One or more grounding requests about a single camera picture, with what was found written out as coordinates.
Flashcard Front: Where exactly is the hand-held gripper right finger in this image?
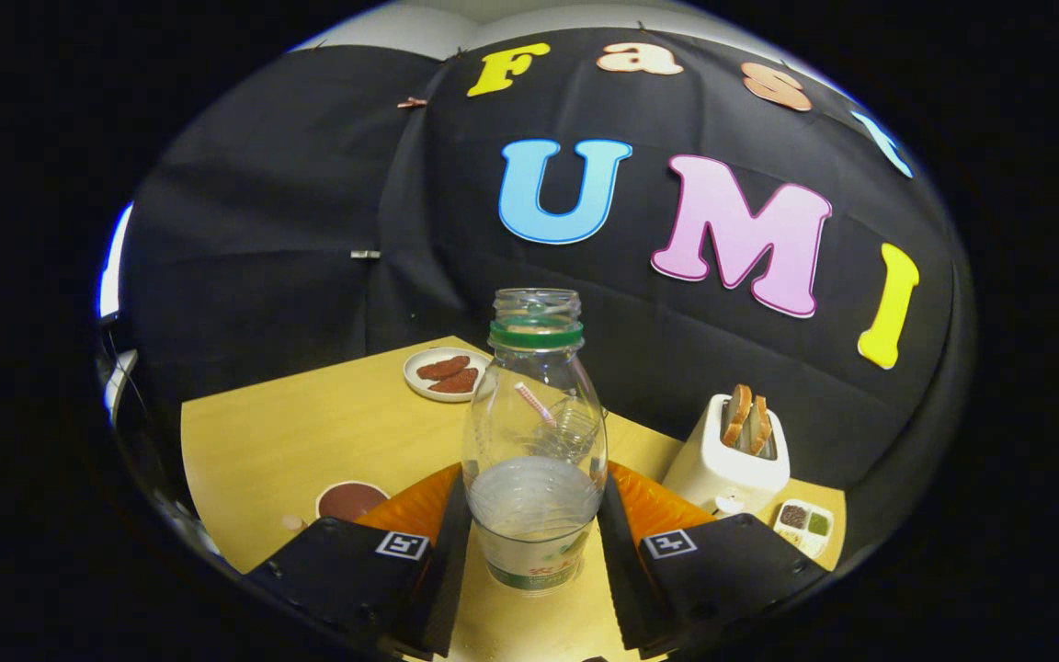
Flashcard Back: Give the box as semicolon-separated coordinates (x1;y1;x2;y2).
597;462;829;658

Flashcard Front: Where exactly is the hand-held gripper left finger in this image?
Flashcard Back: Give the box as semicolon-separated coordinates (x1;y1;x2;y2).
245;462;475;658

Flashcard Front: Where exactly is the beige cup with wooden handle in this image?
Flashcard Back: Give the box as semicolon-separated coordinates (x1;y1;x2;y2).
281;480;391;534

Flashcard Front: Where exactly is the clear plastic juice bottle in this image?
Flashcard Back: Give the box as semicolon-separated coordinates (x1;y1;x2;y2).
461;288;609;594

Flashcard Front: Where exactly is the white divided snack dish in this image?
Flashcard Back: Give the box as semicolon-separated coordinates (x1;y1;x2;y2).
773;498;835;560

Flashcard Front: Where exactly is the white toaster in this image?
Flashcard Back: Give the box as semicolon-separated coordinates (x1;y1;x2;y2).
661;394;791;518

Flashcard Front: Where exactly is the wooden table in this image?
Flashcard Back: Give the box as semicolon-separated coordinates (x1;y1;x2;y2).
180;336;848;662

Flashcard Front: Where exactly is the toast slice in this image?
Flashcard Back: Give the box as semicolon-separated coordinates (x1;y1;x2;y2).
723;383;754;449
748;395;773;456

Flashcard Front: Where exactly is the small white plate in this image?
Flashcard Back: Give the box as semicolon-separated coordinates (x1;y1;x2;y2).
403;346;492;404

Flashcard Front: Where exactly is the brown cookie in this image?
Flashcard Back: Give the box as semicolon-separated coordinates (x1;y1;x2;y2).
428;367;480;394
416;355;472;382

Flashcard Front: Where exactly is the pink striped straw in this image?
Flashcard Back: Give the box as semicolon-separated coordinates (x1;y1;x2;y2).
515;382;556;427

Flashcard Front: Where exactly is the black backdrop cloth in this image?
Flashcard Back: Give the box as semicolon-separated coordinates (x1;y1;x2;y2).
120;28;976;553

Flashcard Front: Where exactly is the metal wire basket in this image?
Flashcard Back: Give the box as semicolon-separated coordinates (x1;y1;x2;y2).
529;394;609;465

